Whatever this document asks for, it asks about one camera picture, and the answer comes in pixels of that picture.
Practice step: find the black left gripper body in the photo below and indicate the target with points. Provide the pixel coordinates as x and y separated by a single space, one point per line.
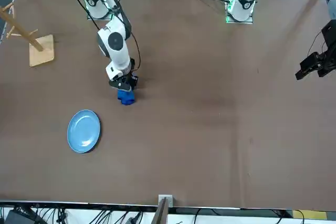
330 33

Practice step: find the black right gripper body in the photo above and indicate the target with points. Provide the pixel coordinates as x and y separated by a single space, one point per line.
123 84

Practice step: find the blue cloth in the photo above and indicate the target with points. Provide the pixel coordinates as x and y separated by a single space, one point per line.
127 98

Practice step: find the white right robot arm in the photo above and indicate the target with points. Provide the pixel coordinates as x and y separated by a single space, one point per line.
119 56

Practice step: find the blue plastic plate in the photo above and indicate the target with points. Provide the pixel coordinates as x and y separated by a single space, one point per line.
84 132

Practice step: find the wooden cup rack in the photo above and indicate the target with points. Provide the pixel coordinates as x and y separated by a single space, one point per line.
42 53

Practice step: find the black device box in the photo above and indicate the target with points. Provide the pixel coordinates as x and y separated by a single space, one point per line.
15 218

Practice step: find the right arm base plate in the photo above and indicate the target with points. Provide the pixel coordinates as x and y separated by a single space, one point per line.
101 18

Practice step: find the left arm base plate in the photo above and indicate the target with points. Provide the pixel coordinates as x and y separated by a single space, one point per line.
246 22

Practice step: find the silver table clamp bracket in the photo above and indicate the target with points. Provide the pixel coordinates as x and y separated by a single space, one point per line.
166 197

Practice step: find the upright mounting post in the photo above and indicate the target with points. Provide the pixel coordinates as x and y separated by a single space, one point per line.
161 213

